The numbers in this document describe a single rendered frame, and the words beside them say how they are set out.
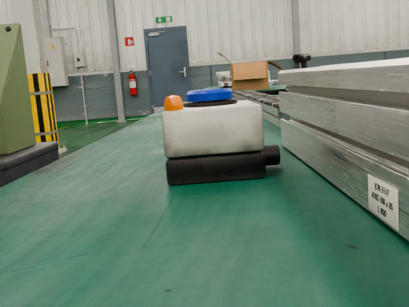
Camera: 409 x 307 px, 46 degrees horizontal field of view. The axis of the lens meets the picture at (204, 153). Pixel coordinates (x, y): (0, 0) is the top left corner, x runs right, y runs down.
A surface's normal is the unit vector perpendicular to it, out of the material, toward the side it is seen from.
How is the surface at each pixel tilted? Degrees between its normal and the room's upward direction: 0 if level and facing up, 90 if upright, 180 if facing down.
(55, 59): 90
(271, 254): 0
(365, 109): 90
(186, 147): 90
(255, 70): 69
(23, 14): 90
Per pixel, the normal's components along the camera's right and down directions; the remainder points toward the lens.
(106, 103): -0.05, 0.15
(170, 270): -0.07, -0.99
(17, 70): 1.00, -0.07
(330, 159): -1.00, 0.08
